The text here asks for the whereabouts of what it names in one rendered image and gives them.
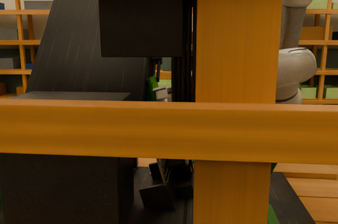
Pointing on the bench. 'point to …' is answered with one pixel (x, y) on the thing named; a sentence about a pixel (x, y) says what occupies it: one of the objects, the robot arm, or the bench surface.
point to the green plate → (151, 89)
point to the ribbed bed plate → (163, 170)
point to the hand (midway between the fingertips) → (169, 96)
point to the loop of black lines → (180, 88)
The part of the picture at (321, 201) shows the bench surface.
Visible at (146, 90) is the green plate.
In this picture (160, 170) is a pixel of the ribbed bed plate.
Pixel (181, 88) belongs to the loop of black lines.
